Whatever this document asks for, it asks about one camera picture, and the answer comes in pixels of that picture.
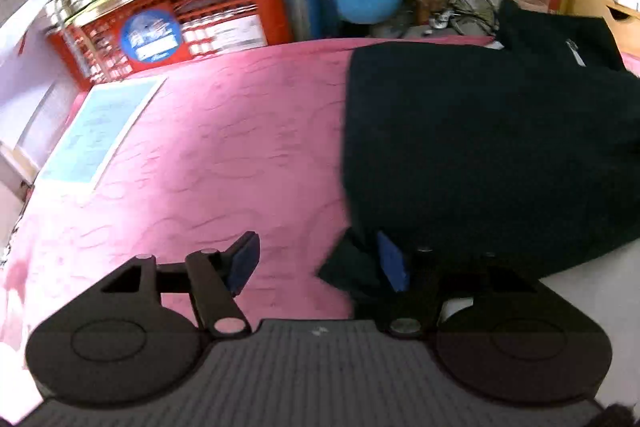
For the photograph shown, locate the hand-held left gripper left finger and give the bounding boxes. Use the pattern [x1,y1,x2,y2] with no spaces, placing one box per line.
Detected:
[100,231,261,339]

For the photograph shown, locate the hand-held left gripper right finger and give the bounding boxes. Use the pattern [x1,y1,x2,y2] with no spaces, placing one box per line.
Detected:
[376,231,542,339]

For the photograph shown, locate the dark navy jacket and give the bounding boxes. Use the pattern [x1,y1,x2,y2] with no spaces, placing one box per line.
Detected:
[317,0,640,303]

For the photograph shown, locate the pink rabbit-print towel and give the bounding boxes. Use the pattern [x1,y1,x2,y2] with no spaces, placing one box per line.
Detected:
[0,34,640,423]

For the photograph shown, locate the light blue sheet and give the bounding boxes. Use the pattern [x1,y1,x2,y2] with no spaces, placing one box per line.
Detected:
[37,77,168,194]

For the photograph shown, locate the small bicycle model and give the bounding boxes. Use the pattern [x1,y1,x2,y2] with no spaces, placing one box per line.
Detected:
[400,0,501,38]

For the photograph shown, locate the white paper sheets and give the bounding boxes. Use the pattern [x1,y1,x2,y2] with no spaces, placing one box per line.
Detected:
[0,0,68,72]

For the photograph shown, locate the wooden drawer organizer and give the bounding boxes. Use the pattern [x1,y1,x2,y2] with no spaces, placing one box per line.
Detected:
[560,0,640,58]

